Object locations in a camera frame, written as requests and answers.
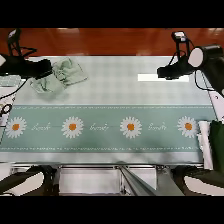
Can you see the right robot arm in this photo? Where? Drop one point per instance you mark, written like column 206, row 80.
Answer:
column 213, row 55

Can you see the white garment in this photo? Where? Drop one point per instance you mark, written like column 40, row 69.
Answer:
column 206, row 146

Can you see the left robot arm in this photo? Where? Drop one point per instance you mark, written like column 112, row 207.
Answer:
column 20, row 183

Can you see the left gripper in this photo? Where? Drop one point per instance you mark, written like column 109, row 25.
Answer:
column 37, row 69

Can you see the pale green checked garment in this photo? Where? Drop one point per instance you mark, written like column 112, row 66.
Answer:
column 10, row 80

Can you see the silver frame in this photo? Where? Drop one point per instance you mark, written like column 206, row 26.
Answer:
column 136, row 181

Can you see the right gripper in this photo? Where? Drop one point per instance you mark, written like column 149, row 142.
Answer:
column 173, row 71

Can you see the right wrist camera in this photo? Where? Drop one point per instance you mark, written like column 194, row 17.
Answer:
column 180, row 37

